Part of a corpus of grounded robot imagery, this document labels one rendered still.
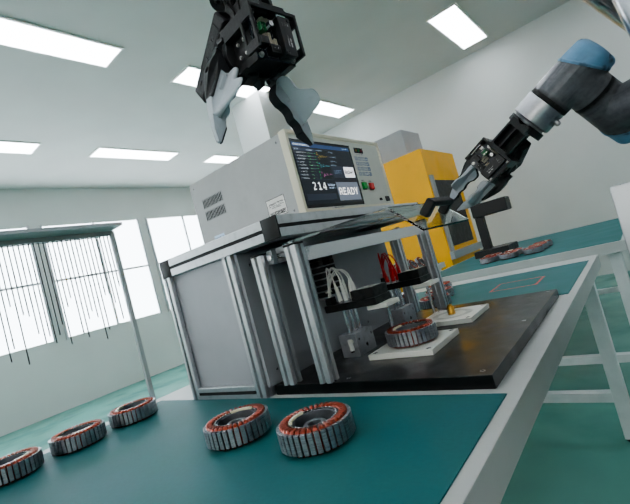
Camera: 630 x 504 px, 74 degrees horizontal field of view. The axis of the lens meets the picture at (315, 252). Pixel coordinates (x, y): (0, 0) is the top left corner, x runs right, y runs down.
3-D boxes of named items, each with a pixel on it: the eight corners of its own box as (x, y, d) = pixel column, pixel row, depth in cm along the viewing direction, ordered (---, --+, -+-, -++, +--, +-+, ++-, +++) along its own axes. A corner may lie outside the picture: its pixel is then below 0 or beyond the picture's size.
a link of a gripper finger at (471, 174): (433, 194, 88) (465, 161, 83) (443, 193, 93) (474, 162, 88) (442, 205, 87) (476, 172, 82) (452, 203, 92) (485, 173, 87)
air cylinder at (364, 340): (377, 346, 101) (371, 324, 101) (361, 356, 95) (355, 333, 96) (360, 348, 104) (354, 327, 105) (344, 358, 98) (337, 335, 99)
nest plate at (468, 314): (489, 307, 111) (488, 303, 111) (472, 322, 99) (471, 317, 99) (437, 315, 120) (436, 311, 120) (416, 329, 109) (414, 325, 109)
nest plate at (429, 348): (459, 333, 92) (458, 327, 92) (433, 355, 80) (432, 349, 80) (400, 340, 101) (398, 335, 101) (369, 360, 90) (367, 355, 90)
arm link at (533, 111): (534, 95, 81) (568, 120, 78) (516, 115, 83) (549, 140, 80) (526, 88, 75) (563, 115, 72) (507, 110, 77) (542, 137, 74)
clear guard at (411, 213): (469, 220, 90) (461, 194, 90) (424, 230, 71) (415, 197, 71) (348, 254, 110) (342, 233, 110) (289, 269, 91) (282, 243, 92)
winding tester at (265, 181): (395, 206, 128) (377, 142, 129) (307, 214, 94) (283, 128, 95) (302, 238, 152) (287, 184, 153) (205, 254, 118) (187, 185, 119)
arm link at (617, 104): (669, 131, 67) (615, 90, 66) (611, 153, 78) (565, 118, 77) (690, 94, 68) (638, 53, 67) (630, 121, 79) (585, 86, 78)
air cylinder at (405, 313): (418, 320, 120) (413, 302, 120) (407, 327, 114) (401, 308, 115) (402, 322, 123) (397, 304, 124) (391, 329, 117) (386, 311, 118)
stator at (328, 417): (366, 419, 63) (360, 395, 63) (339, 458, 53) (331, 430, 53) (303, 425, 68) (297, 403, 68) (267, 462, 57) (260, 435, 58)
